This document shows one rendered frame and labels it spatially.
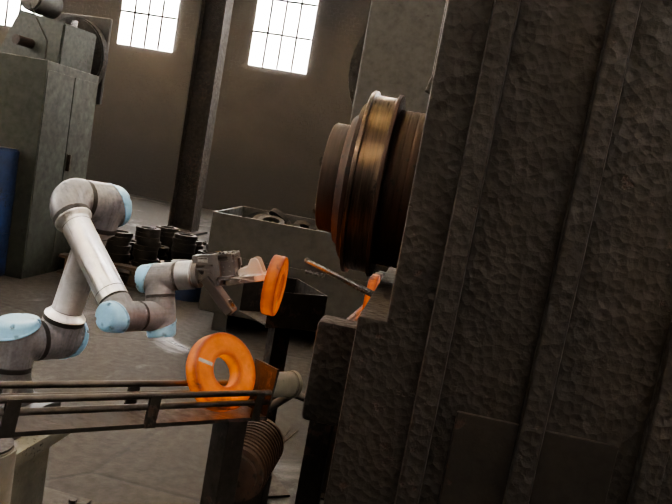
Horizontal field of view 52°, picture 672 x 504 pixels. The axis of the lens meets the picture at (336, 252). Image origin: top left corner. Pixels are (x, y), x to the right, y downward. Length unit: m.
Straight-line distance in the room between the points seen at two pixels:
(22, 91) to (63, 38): 4.26
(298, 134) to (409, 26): 7.75
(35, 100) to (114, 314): 3.55
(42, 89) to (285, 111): 7.48
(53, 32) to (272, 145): 4.34
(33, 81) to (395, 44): 2.42
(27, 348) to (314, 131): 10.25
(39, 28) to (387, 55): 6.01
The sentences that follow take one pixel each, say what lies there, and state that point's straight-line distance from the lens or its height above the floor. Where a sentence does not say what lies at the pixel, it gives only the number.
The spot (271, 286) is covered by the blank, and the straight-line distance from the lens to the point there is 1.68.
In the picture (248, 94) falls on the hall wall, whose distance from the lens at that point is 12.34.
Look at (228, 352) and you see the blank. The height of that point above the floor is 0.74.
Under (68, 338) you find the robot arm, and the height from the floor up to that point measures 0.53.
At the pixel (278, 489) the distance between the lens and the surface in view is 2.54.
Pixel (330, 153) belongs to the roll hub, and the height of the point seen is 1.17.
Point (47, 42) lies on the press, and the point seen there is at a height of 2.00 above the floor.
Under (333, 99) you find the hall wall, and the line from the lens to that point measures 12.01.
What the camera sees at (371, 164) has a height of 1.16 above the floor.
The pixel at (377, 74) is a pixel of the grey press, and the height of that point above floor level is 1.75.
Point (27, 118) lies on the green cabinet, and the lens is 5.15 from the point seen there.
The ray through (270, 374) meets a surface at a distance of 1.44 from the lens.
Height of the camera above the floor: 1.15
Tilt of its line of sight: 7 degrees down
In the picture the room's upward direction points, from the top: 10 degrees clockwise
